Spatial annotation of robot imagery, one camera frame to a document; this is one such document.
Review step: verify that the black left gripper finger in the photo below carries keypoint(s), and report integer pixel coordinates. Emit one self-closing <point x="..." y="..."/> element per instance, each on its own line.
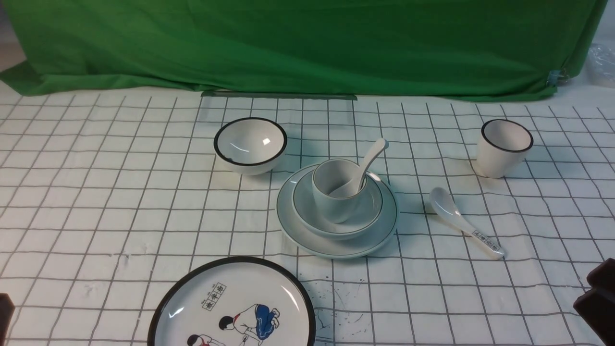
<point x="7" y="309"/>

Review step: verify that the white grid tablecloth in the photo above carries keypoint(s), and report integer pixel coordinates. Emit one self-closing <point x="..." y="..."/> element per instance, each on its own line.
<point x="108" y="198"/>

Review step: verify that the black-rimmed white cup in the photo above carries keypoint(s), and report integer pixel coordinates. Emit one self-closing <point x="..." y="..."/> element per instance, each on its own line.
<point x="503" y="144"/>

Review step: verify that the green-rimmed white plate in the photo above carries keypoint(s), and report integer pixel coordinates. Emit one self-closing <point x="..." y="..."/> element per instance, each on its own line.
<point x="377" y="235"/>

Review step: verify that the green-rimmed white bowl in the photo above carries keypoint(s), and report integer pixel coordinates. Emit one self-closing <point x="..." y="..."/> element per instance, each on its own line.
<point x="364" y="215"/>

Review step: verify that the black-rimmed cartoon plate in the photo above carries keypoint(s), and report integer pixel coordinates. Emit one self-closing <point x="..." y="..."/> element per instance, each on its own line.
<point x="236" y="301"/>

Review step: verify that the plain white spoon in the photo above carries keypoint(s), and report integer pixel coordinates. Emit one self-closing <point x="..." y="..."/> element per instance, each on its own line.
<point x="370" y="161"/>

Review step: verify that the black-rimmed white bowl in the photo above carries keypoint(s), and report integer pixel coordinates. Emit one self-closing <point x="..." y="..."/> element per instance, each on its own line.
<point x="251" y="146"/>

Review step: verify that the green-rimmed white cup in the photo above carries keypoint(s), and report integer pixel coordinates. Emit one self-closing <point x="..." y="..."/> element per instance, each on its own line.
<point x="324" y="177"/>

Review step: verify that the white spoon with lettering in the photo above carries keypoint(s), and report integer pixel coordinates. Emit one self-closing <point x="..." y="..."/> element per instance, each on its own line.
<point x="443" y="205"/>

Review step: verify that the green backdrop cloth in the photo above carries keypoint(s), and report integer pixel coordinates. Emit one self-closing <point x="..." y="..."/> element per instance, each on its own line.
<point x="474" y="50"/>

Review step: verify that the metal clip on backdrop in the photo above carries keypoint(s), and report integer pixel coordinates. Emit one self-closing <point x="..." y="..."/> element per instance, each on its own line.
<point x="557" y="77"/>

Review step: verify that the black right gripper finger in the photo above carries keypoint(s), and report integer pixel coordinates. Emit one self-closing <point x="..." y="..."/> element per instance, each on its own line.
<point x="597" y="305"/>

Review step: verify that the clear plastic wrap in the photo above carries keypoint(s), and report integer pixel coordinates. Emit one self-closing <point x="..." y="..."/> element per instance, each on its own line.
<point x="601" y="65"/>

